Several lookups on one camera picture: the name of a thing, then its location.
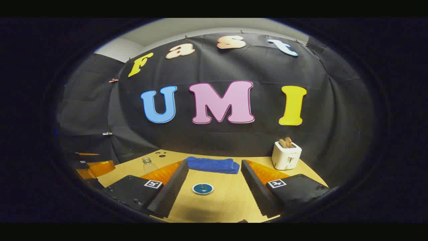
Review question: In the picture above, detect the white toaster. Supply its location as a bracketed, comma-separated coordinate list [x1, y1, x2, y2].
[272, 141, 302, 170]

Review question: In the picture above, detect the blue folded towel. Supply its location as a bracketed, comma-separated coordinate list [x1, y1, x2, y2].
[185, 156, 240, 174]

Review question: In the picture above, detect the black backdrop cloth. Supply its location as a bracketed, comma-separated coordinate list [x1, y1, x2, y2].
[57, 32, 373, 188]

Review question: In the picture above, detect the clear plastic water bottle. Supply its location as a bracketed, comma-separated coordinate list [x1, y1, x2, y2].
[142, 157, 159, 175]

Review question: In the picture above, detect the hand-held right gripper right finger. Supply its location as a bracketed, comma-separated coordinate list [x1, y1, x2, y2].
[241, 160, 331, 219]

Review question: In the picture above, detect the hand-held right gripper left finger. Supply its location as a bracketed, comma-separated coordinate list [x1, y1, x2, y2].
[102, 160, 190, 219]

